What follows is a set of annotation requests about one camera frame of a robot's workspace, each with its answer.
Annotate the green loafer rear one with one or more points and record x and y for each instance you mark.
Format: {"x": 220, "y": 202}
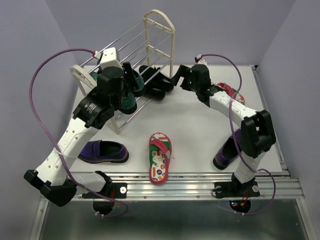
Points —
{"x": 136, "y": 82}

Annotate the pink sandal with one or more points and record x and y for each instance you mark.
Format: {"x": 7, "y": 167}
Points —
{"x": 232, "y": 92}
{"x": 160, "y": 151}

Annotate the purple loafer one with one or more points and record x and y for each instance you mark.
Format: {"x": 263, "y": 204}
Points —
{"x": 228, "y": 152}
{"x": 102, "y": 151}

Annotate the purple loafer right one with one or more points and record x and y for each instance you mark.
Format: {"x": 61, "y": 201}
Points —
{"x": 228, "y": 152}

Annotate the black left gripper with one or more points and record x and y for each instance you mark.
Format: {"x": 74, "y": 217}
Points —
{"x": 128, "y": 68}

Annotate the cream metal shoe rack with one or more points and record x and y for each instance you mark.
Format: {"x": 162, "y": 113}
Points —
{"x": 150, "y": 42}

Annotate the purple loafer left one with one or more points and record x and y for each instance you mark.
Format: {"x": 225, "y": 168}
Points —
{"x": 102, "y": 151}

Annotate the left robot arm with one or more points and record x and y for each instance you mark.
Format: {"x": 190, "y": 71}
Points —
{"x": 53, "y": 177}

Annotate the aluminium mounting rail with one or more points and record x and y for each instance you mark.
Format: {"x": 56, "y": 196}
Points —
{"x": 198, "y": 186}

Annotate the green loafer one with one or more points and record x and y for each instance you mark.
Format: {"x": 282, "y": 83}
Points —
{"x": 128, "y": 105}
{"x": 136, "y": 82}

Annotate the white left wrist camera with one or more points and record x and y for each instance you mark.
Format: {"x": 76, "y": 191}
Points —
{"x": 110, "y": 58}

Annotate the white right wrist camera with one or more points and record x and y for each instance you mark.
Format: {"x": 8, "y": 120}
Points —
{"x": 200, "y": 60}

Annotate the green loafer front one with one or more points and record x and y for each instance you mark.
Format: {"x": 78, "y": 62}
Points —
{"x": 128, "y": 105}

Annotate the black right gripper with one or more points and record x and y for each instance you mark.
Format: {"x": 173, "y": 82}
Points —
{"x": 183, "y": 71}

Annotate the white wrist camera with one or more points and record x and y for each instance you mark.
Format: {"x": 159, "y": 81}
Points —
{"x": 110, "y": 58}
{"x": 200, "y": 60}

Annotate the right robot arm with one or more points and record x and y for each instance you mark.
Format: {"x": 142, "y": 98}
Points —
{"x": 257, "y": 134}

